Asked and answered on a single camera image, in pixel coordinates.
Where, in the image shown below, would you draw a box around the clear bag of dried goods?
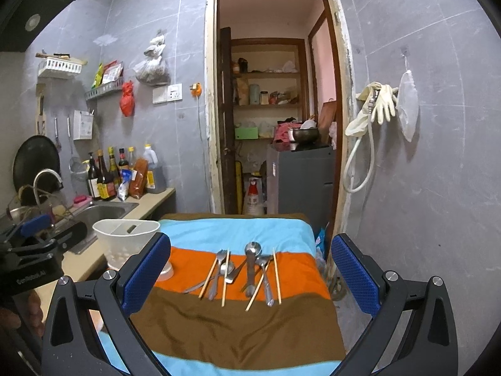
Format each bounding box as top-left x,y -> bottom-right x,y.
133,30 -> 171,86

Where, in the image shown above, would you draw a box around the grey cabinet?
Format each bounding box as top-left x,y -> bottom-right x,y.
267,144 -> 335,235

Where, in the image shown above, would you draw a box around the white wall basket rack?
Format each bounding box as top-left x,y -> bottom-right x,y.
36,53 -> 87,79

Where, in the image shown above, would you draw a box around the orange-brown spice packet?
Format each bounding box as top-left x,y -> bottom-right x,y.
128,158 -> 149,200

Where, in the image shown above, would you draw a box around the red plastic bag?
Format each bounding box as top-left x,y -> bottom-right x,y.
119,81 -> 135,117

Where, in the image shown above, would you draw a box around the green box on shelf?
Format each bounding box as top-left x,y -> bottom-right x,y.
234,127 -> 259,140

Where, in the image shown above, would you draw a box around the dark soy sauce bottle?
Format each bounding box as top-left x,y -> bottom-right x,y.
87,152 -> 100,200

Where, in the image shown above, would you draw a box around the clear plastic bag on hook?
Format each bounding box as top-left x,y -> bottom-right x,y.
396,56 -> 420,143

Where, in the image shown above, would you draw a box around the white plastic utensil holder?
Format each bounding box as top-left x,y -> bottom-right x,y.
93,219 -> 161,271

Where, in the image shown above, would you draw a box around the striped blue orange brown cloth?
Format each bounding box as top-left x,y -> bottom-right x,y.
97,212 -> 348,376

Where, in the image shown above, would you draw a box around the white hose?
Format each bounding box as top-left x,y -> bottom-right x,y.
342,89 -> 380,195

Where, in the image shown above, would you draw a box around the white wall power socket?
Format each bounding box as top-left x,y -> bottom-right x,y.
152,83 -> 183,104

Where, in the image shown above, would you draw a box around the white red rice sack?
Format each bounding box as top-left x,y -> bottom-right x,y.
244,177 -> 264,217

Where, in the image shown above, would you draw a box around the steel fork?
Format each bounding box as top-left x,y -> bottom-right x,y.
208,249 -> 228,300

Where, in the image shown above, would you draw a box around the white wall box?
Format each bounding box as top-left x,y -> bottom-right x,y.
72,110 -> 93,141

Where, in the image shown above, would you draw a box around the large steel ladle spoon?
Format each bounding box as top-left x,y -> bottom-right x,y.
245,241 -> 261,297

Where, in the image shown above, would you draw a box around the person's left hand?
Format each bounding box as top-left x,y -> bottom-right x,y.
1,290 -> 45,338

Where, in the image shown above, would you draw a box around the grey wall spice shelf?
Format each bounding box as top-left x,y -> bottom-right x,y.
85,76 -> 124,101

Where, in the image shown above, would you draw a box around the wire mesh strainer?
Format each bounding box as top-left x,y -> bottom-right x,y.
66,116 -> 87,182

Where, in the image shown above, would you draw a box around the wooden shelf unit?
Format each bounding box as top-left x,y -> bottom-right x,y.
231,37 -> 311,141

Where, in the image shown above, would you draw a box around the large oil jug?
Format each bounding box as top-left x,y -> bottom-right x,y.
143,144 -> 167,194

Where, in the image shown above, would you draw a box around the steel spoon patterned handle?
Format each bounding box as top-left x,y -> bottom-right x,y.
256,255 -> 274,306

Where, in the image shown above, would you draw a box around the white rubber gloves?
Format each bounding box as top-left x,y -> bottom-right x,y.
345,81 -> 398,138

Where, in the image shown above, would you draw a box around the stainless steel sink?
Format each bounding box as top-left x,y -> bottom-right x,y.
54,201 -> 138,255

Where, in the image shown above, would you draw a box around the blue white seasoning packet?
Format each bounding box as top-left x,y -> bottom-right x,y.
117,169 -> 132,201

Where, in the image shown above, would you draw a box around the chrome curved faucet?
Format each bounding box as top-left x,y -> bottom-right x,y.
32,168 -> 63,206

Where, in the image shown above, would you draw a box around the black wok pan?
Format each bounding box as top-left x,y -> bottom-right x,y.
12,135 -> 60,191

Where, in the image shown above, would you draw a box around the brown sauce bottle yellow label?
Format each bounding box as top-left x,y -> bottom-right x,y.
98,149 -> 116,201

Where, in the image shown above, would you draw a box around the orange wall hook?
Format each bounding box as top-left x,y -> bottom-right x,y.
190,82 -> 203,98

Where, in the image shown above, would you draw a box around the dark metal bowl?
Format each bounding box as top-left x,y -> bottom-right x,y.
291,127 -> 320,145

